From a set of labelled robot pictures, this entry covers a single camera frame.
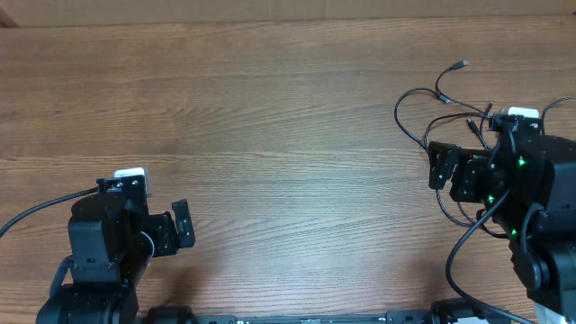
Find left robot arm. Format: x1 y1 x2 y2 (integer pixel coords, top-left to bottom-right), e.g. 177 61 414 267
36 193 195 323

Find black cable silver plugs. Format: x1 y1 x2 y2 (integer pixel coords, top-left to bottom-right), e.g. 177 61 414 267
420 96 575 150

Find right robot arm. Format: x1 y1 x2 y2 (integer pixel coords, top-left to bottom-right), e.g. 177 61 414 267
428 135 575 319

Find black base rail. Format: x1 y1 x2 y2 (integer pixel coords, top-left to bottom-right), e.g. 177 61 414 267
135 310 511 324

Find short black usb cable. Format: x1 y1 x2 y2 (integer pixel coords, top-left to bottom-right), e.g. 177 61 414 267
434 59 491 116

